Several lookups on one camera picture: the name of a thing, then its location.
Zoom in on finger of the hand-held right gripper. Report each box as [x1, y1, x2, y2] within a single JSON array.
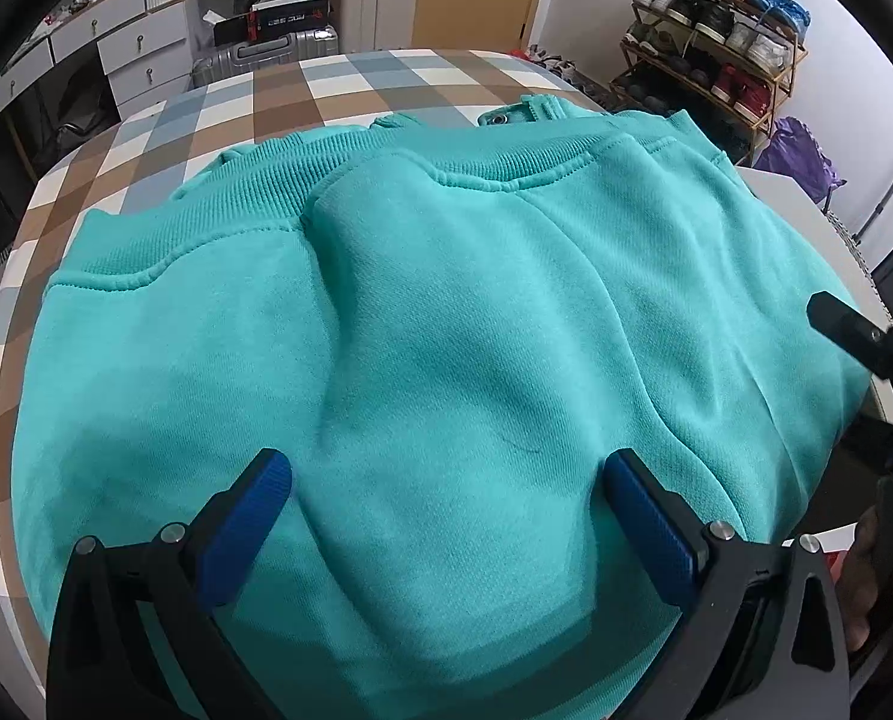
[[807, 291, 893, 383]]

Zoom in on purple bag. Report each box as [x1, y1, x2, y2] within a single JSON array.
[[754, 116, 845, 203]]

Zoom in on person's right hand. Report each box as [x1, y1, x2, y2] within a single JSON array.
[[837, 510, 893, 653]]

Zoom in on wooden shoe rack with shoes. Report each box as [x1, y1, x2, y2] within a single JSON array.
[[612, 0, 811, 166]]

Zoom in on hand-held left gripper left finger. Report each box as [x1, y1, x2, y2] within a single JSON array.
[[45, 448, 295, 720]]

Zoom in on white drawer desk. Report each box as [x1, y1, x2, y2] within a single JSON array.
[[0, 0, 200, 128]]

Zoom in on rows of shoes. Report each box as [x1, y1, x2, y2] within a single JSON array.
[[619, 0, 811, 117]]

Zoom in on teal sweatshirt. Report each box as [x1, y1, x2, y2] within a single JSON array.
[[11, 94, 871, 720]]

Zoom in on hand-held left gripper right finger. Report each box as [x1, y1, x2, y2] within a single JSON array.
[[603, 448, 853, 720]]

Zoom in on scattered floor shoes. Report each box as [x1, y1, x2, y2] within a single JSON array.
[[514, 45, 598, 91]]

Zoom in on silver suitcase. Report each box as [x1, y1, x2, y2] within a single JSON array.
[[191, 24, 343, 91]]

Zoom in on black box with red trim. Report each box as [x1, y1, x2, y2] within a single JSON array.
[[214, 0, 337, 46]]

